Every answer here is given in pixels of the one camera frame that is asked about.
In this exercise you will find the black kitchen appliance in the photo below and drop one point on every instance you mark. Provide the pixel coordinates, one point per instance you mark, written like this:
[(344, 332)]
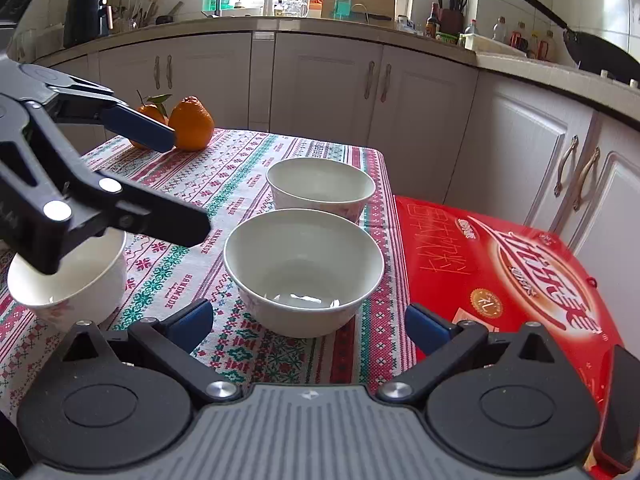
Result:
[(85, 17)]

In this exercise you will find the green lidded jar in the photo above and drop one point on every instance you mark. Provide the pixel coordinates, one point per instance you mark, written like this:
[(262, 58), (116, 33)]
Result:
[(343, 4)]

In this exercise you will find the brown cardboard box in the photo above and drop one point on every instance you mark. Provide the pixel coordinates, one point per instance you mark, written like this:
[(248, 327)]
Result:
[(370, 2)]

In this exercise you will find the orange with green leaves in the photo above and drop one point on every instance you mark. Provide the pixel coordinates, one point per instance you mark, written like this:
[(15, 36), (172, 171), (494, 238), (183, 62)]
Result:
[(152, 112)]

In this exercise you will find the black flat object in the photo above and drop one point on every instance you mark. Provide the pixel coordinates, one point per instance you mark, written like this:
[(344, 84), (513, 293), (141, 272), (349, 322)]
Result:
[(620, 410)]

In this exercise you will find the red printed gift box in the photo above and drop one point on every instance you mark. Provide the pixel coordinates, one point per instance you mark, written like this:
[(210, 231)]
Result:
[(500, 265)]

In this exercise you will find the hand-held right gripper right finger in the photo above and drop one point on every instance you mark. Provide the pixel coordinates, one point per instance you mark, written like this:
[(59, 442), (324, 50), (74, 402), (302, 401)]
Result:
[(425, 327)]

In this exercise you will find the clear plastic bottle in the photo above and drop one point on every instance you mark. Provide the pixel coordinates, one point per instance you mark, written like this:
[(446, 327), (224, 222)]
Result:
[(471, 27)]

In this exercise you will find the cooking oil bottle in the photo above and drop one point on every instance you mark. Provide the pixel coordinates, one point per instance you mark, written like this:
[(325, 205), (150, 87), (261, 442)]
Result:
[(549, 46), (500, 30), (517, 36)]

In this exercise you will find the patterned red green tablecloth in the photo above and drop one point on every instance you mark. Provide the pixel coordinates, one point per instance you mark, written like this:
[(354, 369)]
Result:
[(240, 180)]

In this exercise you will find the knife block with knives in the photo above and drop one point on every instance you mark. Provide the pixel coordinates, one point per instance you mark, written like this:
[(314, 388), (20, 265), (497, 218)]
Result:
[(452, 17)]

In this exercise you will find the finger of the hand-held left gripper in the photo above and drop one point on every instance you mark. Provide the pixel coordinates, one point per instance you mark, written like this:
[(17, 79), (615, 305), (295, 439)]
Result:
[(150, 215), (145, 127)]

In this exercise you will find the glass jug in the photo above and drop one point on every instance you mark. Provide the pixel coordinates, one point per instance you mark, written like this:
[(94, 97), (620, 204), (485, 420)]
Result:
[(295, 9)]

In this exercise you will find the orange with pointed top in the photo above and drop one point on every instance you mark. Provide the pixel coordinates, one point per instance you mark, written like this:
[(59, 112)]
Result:
[(192, 125)]

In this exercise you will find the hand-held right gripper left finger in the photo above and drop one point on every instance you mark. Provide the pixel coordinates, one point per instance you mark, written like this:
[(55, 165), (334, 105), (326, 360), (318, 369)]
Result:
[(192, 322)]

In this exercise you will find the white ceramic bowl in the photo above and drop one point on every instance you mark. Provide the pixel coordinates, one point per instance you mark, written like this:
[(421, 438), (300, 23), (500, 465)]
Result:
[(85, 280), (320, 185), (302, 265)]

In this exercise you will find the white kitchen cabinets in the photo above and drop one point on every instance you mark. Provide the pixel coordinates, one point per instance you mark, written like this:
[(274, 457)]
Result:
[(325, 85)]

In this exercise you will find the kitchen utensils in holder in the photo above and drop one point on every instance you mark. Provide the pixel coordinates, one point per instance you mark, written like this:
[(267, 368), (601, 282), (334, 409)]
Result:
[(137, 12)]

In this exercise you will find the black wok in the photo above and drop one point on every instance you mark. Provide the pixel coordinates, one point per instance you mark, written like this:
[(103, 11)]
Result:
[(595, 52)]

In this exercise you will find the dark sauce bottle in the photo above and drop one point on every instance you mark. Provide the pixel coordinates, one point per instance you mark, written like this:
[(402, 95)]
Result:
[(432, 22)]

